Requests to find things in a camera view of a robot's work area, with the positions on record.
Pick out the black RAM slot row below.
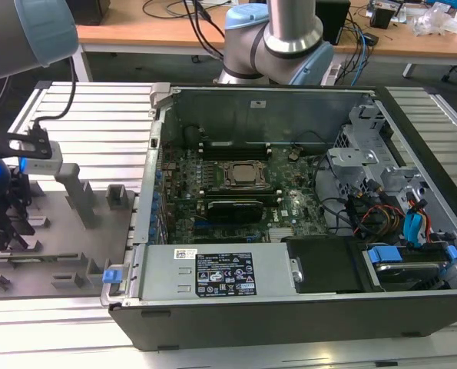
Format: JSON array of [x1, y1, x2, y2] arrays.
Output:
[[199, 186, 283, 205], [199, 140, 272, 161]]

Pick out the dark installed RAM stick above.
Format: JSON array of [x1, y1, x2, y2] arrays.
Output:
[[204, 139, 270, 150]]

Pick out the grey parts rack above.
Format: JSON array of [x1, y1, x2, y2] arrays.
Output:
[[0, 163, 141, 301]]

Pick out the grey power supply unit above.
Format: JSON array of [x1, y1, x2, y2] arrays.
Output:
[[137, 241, 303, 305]]

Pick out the large black equipment box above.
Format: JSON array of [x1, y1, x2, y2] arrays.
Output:
[[68, 0, 112, 26]]

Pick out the CPU socket with metal cover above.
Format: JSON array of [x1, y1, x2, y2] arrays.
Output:
[[216, 159, 274, 190]]

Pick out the black graphics card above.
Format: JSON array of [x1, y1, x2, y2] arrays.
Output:
[[204, 198, 264, 224]]

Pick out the CPU with brown metal top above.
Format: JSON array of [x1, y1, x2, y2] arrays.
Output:
[[231, 164, 266, 184]]

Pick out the black open PC case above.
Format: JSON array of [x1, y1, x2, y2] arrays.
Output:
[[108, 82, 457, 353]]

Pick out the silver chipset heatsink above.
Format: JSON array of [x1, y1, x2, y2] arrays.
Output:
[[268, 228, 295, 244]]

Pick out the green motherboard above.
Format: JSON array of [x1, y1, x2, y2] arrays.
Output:
[[157, 144, 329, 245]]

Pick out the black plastic cover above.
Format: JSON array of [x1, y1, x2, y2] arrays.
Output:
[[281, 236, 367, 295]]

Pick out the grey metal drive cage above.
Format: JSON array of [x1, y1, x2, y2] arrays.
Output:
[[326, 103, 439, 201]]

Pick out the white power strip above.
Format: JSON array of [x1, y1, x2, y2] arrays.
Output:
[[322, 63, 343, 86]]

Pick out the black tower on desk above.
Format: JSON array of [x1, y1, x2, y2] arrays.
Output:
[[314, 0, 353, 45]]

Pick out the blue disk carrier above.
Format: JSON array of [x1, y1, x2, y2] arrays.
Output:
[[367, 245, 457, 267]]

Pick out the silver hard disk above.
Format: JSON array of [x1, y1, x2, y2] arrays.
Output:
[[376, 261, 450, 292]]

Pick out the small black box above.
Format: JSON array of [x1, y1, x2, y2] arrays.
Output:
[[369, 6, 397, 29]]

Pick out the clear plastic bags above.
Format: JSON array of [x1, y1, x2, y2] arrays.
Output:
[[411, 2, 457, 38]]

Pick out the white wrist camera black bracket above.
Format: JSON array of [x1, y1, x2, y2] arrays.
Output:
[[7, 129, 65, 175]]

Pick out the black camera cable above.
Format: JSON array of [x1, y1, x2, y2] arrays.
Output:
[[30, 56, 78, 131]]

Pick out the wooden desk white frame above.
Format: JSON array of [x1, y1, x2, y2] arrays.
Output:
[[74, 0, 457, 84]]

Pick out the yellow orange wire bundle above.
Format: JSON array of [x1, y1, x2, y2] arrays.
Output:
[[360, 205, 404, 236]]

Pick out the blue flat wire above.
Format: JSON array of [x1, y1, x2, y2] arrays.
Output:
[[402, 211, 431, 249]]

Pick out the red wire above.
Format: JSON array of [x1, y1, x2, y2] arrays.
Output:
[[406, 196, 433, 242]]

